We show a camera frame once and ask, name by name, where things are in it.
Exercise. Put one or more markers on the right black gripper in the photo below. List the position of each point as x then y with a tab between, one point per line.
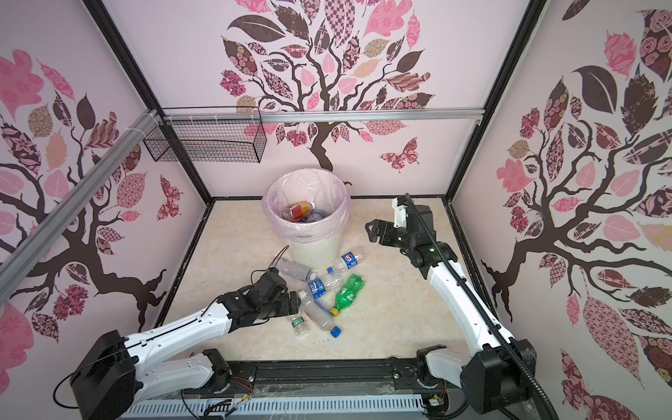
388	228

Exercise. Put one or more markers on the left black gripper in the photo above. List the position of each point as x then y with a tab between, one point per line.
285	301

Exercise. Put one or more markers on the clear crushed bottle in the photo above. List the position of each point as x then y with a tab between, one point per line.
296	271

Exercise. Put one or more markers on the green cap clear bottle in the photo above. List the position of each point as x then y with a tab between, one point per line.
299	325

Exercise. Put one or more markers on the pepsi label clear bottle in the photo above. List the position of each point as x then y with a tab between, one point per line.
347	261

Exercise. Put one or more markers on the blue cap clear bottle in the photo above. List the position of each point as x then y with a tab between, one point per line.
317	314

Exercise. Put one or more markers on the green sprite bottle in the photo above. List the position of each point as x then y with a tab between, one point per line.
347	294

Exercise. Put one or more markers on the red orange label bottle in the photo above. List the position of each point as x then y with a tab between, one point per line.
298	211

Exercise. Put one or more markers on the white cap blue label bottle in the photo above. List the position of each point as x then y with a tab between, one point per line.
315	216

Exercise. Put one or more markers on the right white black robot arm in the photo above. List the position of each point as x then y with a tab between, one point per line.
467	315

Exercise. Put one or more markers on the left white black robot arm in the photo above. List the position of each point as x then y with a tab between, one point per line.
168	346

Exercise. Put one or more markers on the white ribbed trash bin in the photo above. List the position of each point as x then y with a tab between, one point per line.
317	254

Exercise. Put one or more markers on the pink plastic bin liner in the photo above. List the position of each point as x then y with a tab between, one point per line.
320	188

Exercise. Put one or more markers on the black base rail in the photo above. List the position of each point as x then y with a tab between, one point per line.
405	374

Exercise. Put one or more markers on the black wire mesh basket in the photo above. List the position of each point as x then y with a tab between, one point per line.
229	134

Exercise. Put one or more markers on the white slotted cable duct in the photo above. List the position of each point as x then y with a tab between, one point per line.
274	407

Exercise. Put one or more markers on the aluminium rail back wall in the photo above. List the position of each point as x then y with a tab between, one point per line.
336	115

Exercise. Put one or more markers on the aluminium rail wall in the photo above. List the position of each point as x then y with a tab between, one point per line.
336	115
18	265

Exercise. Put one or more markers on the aluminium rail left wall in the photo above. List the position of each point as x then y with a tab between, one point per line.
18	265

